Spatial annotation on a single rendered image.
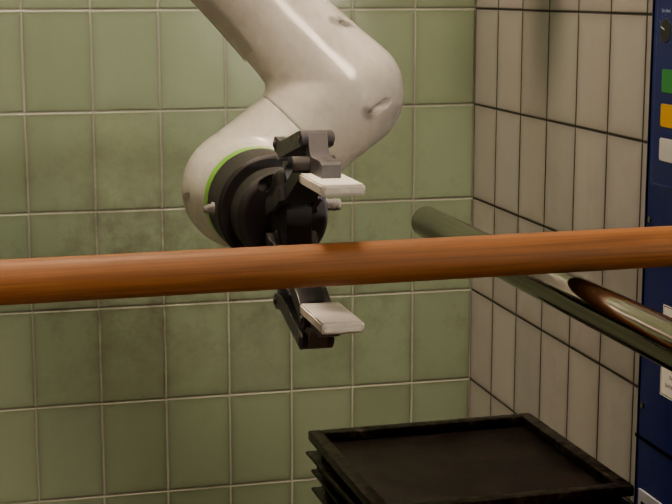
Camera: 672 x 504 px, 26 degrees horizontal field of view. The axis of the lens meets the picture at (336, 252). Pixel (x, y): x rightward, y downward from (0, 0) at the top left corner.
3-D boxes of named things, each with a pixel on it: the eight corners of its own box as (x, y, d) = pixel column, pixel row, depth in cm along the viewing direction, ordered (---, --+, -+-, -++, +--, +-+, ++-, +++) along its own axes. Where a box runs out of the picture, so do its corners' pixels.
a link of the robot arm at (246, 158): (198, 256, 125) (196, 149, 123) (330, 250, 128) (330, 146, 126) (209, 269, 119) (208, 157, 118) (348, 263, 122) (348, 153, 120)
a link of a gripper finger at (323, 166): (324, 170, 106) (324, 128, 105) (341, 178, 101) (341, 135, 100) (304, 170, 105) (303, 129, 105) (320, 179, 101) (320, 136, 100)
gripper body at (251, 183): (318, 158, 120) (346, 172, 111) (318, 259, 122) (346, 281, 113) (228, 161, 118) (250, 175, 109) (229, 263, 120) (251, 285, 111)
